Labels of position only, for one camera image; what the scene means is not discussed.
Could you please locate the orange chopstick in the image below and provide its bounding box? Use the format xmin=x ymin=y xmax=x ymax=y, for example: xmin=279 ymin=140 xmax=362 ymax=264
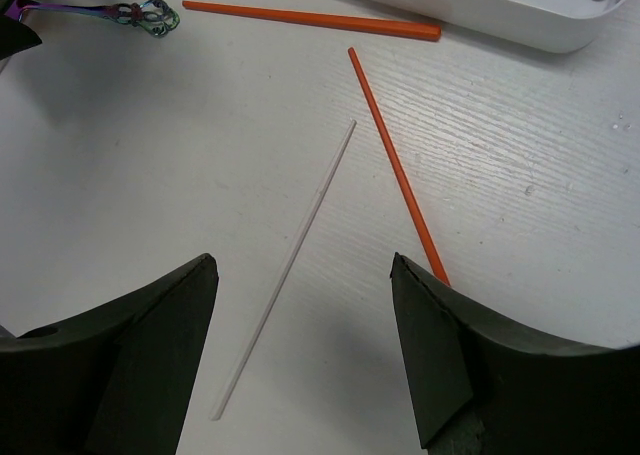
xmin=347 ymin=47 xmax=450 ymax=286
xmin=182 ymin=0 xmax=441 ymax=42

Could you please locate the orange chopstick lower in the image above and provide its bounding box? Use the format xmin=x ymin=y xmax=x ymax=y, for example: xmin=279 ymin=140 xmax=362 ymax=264
xmin=347 ymin=47 xmax=450 ymax=286

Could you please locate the orange chopstick upper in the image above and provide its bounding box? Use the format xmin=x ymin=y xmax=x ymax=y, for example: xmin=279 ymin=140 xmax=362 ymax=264
xmin=182 ymin=0 xmax=441 ymax=42

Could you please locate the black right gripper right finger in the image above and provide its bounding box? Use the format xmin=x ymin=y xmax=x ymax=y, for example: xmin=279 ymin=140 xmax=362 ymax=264
xmin=390 ymin=255 xmax=639 ymax=454

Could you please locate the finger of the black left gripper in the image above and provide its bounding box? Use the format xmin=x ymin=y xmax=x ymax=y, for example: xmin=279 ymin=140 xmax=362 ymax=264
xmin=0 ymin=14 xmax=42 ymax=60

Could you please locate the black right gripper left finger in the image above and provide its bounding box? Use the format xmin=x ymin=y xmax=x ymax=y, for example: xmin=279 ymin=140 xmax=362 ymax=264
xmin=1 ymin=254 xmax=218 ymax=454

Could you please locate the clear chopstick centre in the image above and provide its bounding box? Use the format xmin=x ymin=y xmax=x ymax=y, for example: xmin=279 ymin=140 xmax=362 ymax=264
xmin=208 ymin=119 xmax=357 ymax=421

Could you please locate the white cutlery tray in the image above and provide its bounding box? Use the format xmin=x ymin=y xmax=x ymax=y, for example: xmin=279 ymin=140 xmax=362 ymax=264
xmin=368 ymin=0 xmax=627 ymax=54

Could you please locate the iridescent purple spoon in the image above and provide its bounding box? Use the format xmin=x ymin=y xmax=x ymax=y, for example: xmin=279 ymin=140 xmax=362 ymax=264
xmin=9 ymin=0 xmax=180 ymax=38

